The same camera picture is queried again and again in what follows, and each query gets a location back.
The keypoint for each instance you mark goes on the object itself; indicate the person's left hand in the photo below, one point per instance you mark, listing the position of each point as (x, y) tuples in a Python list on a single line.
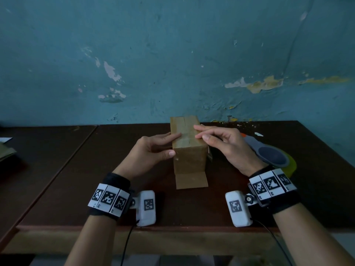
[(144, 157)]

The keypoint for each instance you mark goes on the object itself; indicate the person's right hand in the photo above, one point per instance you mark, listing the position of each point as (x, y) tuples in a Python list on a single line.
[(233, 149)]

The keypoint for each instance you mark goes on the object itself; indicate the clear tape strip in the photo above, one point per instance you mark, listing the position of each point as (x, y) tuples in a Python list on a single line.
[(210, 155)]

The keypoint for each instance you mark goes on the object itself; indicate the orange tape dispenser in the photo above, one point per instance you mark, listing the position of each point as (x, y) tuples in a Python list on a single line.
[(270, 156)]

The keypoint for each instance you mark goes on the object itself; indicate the brown cardboard box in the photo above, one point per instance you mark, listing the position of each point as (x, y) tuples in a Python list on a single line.
[(190, 163)]

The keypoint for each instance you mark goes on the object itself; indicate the person's right forearm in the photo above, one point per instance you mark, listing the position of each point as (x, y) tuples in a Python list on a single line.
[(307, 238)]

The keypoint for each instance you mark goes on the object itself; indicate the person's left forearm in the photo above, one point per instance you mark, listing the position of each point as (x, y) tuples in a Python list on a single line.
[(91, 243)]

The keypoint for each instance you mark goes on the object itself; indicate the stack of flat cardboard sheets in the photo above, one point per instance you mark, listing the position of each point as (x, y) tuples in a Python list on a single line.
[(5, 152)]

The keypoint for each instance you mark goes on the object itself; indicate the white paper scrap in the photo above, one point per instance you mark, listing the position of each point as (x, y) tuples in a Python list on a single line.
[(258, 134)]

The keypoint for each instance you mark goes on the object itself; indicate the black left wristband with markers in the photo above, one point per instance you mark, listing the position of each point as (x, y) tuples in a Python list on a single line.
[(118, 180)]

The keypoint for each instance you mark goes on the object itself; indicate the black wristband with markers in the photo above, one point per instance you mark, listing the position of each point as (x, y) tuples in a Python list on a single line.
[(285, 205), (118, 180)]

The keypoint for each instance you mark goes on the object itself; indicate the black right wristband with markers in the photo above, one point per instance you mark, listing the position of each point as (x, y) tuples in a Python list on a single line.
[(285, 205)]

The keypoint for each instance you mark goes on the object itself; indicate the white paper sheet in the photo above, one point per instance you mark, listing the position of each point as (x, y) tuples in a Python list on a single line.
[(5, 140)]

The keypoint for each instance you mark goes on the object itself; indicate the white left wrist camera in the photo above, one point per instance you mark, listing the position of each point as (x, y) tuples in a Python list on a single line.
[(147, 217)]

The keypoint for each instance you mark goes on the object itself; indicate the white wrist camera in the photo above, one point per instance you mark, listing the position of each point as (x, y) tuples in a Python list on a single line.
[(147, 217), (238, 218)]

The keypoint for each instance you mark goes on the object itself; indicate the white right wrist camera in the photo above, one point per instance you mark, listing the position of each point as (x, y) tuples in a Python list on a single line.
[(238, 218)]

